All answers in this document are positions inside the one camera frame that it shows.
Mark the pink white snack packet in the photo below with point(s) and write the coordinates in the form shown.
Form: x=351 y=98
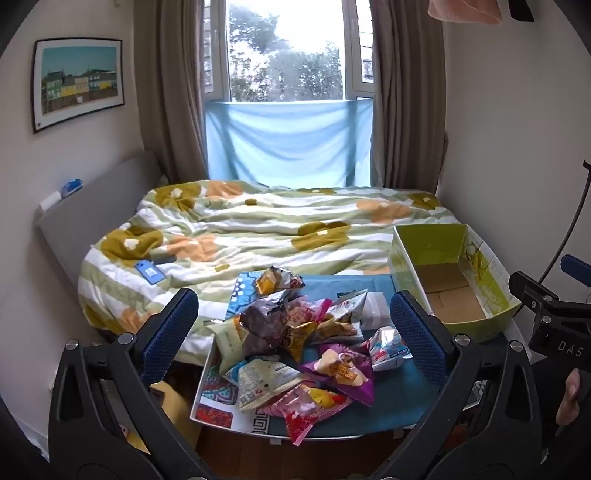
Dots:
x=307 y=311

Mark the yellow foam block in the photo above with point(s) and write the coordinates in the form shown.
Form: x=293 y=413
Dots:
x=175 y=410

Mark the framed wall picture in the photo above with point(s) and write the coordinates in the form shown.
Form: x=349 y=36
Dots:
x=76 y=83

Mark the brown curtain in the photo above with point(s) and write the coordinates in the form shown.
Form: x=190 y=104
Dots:
x=406 y=101
x=171 y=92

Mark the pale green orange packet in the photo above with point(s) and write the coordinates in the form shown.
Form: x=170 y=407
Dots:
x=228 y=344

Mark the light blue cloth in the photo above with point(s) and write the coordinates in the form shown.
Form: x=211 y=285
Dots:
x=286 y=143

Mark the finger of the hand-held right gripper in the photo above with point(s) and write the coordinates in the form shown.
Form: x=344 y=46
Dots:
x=573 y=265
x=531 y=290

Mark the purple snack packet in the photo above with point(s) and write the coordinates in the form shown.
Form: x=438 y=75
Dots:
x=341 y=369

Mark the pink hanging cloth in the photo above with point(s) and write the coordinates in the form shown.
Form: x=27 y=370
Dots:
x=461 y=10

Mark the blue white red packet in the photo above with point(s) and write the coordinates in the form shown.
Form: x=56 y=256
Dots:
x=388 y=346

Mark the gold brown chocolate packet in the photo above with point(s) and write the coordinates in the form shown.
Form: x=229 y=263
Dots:
x=263 y=323

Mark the pink red snack packet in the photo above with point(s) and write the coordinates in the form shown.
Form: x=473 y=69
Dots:
x=309 y=410

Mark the gold silver snack packet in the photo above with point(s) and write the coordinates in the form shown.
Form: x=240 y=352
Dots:
x=277 y=279

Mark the grey headboard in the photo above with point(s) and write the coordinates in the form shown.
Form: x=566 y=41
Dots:
x=87 y=221

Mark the window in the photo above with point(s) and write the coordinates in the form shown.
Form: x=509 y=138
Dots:
x=286 y=50

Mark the person's right hand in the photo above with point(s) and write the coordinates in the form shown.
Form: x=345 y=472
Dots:
x=570 y=397

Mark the blue plastic item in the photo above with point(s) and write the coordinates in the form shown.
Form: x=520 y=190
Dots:
x=71 y=187

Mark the yellow brown snack packet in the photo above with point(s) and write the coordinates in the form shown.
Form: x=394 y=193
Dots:
x=337 y=330

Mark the silver white snack packet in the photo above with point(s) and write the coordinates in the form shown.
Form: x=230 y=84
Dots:
x=348 y=304

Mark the white plastic item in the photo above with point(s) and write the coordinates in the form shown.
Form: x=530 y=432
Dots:
x=50 y=201

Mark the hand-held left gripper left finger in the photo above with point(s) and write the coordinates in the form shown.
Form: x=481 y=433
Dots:
x=168 y=332

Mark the plain white packet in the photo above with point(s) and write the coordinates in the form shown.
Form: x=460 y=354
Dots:
x=376 y=311

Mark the patterned bed table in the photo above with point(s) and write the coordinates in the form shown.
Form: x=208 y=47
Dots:
x=217 y=406

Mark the beige snack packet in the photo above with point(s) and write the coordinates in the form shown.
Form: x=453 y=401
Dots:
x=263 y=383

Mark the blue phone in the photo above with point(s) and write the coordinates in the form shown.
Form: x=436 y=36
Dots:
x=146 y=269

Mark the green cardboard box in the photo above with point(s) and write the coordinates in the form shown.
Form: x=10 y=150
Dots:
x=461 y=258

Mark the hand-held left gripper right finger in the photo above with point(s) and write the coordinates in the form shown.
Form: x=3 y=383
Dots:
x=415 y=337

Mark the floral striped blanket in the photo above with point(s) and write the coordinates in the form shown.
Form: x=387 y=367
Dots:
x=240 y=221

